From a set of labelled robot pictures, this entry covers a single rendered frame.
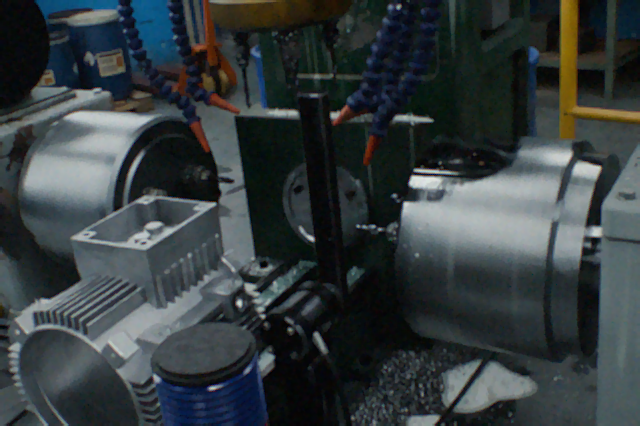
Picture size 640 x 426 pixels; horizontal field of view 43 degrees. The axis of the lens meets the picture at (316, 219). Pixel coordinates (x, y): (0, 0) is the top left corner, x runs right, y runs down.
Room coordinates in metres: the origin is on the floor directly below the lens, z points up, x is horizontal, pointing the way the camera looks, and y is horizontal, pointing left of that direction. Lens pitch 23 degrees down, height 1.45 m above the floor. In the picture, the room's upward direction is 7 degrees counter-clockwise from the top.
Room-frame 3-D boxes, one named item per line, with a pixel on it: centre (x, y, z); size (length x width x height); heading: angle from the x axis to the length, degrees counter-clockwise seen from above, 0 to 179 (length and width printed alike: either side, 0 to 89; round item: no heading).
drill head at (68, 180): (1.20, 0.33, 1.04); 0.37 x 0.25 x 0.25; 57
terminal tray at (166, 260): (0.79, 0.18, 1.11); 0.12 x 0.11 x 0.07; 149
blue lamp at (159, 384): (0.40, 0.07, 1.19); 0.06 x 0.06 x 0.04
